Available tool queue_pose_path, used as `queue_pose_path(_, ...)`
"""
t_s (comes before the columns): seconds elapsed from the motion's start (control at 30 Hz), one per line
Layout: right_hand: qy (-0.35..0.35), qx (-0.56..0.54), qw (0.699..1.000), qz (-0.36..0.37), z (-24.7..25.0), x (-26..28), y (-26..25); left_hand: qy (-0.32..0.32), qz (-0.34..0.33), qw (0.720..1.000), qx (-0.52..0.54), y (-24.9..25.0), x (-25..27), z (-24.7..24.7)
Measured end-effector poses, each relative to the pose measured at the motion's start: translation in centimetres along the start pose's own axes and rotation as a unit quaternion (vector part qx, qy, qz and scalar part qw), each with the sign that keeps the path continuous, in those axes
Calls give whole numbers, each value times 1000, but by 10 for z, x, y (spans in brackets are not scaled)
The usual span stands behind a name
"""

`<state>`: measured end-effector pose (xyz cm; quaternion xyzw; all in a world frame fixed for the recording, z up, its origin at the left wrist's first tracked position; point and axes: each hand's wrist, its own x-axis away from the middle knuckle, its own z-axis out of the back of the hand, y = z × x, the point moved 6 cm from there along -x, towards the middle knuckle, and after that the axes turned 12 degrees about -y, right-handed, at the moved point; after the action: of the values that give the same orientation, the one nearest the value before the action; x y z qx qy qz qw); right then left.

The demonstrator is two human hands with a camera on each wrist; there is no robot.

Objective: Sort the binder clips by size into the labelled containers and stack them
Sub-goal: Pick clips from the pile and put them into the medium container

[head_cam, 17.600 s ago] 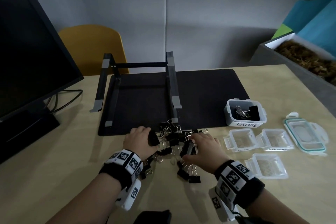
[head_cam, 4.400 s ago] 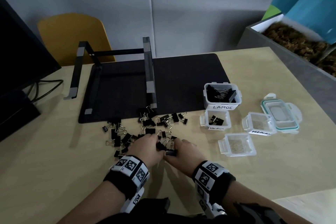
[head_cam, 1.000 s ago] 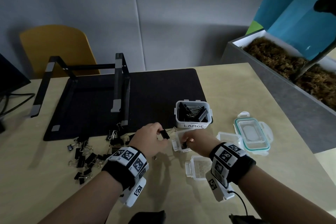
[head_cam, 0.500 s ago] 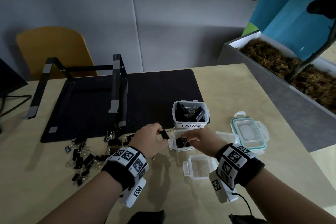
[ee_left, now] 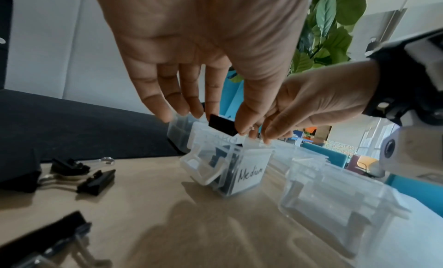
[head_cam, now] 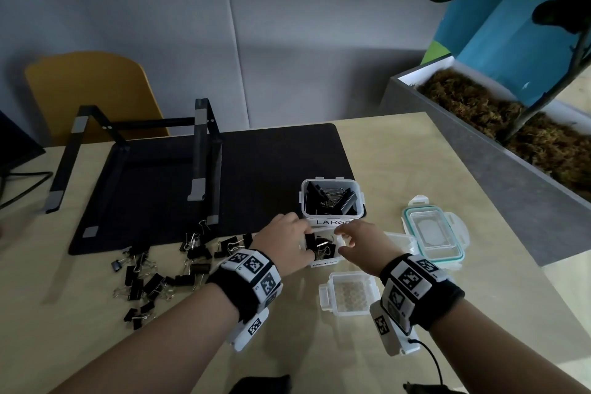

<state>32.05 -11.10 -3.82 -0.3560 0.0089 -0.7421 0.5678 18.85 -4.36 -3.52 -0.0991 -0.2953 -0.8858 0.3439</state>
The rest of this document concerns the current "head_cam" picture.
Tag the heap of large binder clips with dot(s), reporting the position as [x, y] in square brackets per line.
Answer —
[318, 197]

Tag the wrist marker band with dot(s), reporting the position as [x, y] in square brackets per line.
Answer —
[235, 285]
[438, 296]

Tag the pile of black binder clips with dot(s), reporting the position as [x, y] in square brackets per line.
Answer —
[201, 268]

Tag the medium black binder clip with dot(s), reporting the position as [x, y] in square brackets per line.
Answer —
[321, 246]

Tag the container labelled large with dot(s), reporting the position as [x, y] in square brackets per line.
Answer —
[330, 222]

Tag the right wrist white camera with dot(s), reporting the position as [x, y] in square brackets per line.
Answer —
[392, 333]

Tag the person's left hand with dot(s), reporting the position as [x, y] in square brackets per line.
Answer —
[284, 243]

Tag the person's right hand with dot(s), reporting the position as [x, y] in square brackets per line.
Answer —
[369, 248]

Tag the yellow chair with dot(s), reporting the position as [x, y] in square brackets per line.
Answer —
[92, 89]

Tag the black computer monitor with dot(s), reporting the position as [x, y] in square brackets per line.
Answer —
[16, 144]

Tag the person's black clothing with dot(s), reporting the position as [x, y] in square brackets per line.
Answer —
[258, 386]

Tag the brown moss filling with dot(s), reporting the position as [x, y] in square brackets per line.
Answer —
[471, 103]

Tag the black metal laptop stand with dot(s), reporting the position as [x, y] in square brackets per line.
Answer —
[199, 149]

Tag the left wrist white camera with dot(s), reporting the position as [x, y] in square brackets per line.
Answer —
[247, 331]

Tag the person's right forearm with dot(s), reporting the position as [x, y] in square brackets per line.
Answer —
[498, 352]

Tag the left wrist marker band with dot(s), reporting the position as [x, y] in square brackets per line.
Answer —
[235, 285]

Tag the grey planter with moss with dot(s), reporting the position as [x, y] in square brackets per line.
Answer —
[498, 195]

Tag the wrist white camera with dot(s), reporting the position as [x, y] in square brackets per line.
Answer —
[392, 333]
[247, 331]

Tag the right wrist marker band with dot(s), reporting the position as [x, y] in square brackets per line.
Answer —
[438, 296]

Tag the clear lid with green seal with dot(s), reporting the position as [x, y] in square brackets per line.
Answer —
[434, 232]

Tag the black desk mat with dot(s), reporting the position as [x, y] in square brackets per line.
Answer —
[277, 163]

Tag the person's left forearm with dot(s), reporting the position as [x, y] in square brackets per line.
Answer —
[152, 343]

